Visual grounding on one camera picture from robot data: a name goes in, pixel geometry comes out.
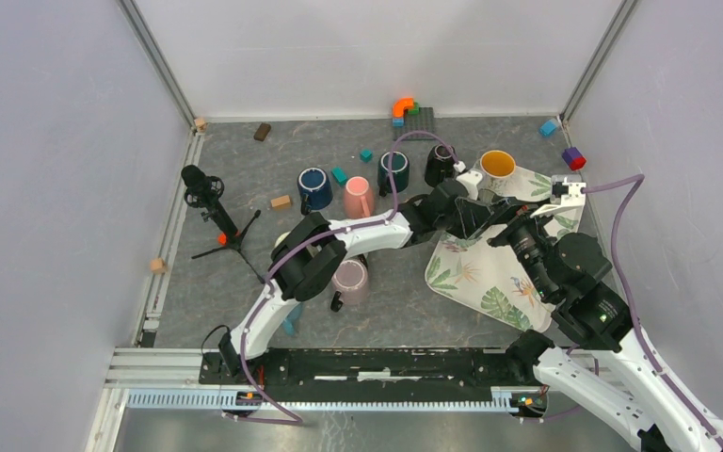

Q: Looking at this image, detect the white floral mug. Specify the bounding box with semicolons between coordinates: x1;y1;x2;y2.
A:
474;150;517;197

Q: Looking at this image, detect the light blue block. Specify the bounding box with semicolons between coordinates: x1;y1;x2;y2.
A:
538;118;560;137

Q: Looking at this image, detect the mauve purple mug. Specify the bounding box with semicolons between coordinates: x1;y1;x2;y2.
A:
329;258;369;313

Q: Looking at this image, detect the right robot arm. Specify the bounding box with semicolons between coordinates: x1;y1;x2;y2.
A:
487;198;723;451

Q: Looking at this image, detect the navy blue mug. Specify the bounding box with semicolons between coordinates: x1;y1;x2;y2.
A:
297;167;333;216

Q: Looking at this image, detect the teal cube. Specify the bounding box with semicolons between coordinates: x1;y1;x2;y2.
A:
360;149;374;163

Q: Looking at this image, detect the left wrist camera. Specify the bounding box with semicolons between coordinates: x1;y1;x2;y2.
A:
453;161;484;201

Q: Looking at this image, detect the cream white mug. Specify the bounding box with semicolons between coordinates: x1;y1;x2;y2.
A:
274;232;290;249

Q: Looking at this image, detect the pink mug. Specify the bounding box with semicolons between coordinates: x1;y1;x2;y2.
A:
344;176;375;219

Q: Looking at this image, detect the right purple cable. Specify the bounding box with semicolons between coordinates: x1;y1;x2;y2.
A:
548;173;723;452

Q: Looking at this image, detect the wooden cube by rail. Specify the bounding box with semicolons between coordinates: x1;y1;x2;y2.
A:
149;257;168;275

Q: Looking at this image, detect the purple cable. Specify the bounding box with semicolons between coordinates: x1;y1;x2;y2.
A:
548;173;723;452
230;129;462;427

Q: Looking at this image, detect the dark green mug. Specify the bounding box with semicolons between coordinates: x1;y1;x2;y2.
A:
378;152;410;198

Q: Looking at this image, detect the floral leaf tray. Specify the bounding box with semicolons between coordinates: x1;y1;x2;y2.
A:
424;167;584;332

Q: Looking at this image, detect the brown block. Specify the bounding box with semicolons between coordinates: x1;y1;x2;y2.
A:
253;122;272;142

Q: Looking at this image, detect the orange curved lego piece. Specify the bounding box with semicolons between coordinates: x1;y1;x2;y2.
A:
392;97;415;118

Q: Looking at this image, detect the teal block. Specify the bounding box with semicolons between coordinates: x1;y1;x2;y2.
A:
330;167;349;186

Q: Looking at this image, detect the wooden block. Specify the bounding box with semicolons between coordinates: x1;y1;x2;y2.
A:
270;195;293;210

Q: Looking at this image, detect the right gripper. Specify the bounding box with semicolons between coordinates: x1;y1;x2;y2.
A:
454;194;556;299

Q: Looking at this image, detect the light blue mug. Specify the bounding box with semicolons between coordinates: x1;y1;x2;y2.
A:
281;303;303;337

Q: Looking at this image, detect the purple and red block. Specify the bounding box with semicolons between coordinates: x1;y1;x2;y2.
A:
562;147;587;171

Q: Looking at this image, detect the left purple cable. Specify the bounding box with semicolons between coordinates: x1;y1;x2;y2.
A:
230;129;462;427

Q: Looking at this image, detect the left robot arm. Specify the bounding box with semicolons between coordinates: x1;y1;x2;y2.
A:
218;180;518;384

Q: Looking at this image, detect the grey lego baseplate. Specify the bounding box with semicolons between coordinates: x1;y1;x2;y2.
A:
393;106;436;140

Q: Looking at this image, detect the black mug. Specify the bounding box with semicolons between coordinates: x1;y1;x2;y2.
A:
424;145;456;187

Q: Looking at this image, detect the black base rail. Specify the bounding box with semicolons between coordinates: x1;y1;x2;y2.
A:
199;347;548;404

